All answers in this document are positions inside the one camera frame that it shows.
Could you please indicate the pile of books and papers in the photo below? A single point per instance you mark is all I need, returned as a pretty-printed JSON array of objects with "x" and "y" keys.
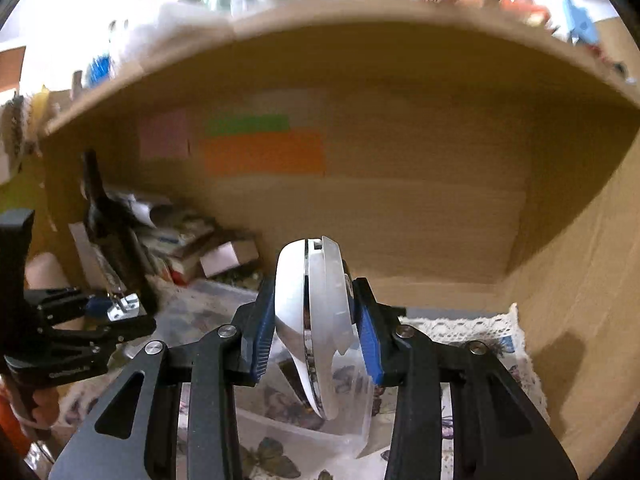
[{"x": 170, "y": 240}]

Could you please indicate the clear plastic container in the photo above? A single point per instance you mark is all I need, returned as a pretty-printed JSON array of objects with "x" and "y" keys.
[{"x": 350, "y": 430}]

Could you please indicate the butterfly printed lace cloth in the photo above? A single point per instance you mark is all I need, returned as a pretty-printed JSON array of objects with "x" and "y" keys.
[{"x": 277, "y": 455}]

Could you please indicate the small white cardboard box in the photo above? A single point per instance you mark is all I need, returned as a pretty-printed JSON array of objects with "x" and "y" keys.
[{"x": 227, "y": 258}]

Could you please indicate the light blue plastic tool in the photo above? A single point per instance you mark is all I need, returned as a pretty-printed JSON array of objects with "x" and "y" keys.
[{"x": 580, "y": 20}]

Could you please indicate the blue bristle brush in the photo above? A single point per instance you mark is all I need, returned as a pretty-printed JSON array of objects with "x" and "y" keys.
[{"x": 98, "y": 70}]

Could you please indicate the orange sticky note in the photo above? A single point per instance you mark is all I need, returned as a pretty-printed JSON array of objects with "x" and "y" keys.
[{"x": 262, "y": 154}]

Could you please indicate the person's left hand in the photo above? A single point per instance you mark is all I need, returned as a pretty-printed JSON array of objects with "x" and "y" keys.
[{"x": 40, "y": 405}]

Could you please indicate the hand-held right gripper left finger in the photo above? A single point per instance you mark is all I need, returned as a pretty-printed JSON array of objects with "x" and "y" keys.
[{"x": 262, "y": 342}]

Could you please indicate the pink sticky note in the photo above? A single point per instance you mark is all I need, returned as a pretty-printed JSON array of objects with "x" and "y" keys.
[{"x": 164, "y": 134}]

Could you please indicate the wooden shelf cabinet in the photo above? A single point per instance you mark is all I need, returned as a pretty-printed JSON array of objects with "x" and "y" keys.
[{"x": 425, "y": 170}]

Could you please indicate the green sticky note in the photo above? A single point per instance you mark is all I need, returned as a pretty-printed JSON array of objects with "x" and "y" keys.
[{"x": 247, "y": 125}]

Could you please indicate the orange plastic object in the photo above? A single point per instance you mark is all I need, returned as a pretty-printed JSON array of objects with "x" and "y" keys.
[{"x": 525, "y": 11}]

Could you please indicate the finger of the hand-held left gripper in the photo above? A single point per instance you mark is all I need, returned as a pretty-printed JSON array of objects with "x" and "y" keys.
[
  {"x": 97, "y": 305},
  {"x": 125, "y": 329}
]

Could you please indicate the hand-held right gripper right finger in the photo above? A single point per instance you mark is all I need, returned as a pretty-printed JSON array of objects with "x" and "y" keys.
[{"x": 369, "y": 345}]

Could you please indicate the white round plastic device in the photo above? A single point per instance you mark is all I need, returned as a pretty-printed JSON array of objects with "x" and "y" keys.
[{"x": 320, "y": 305}]

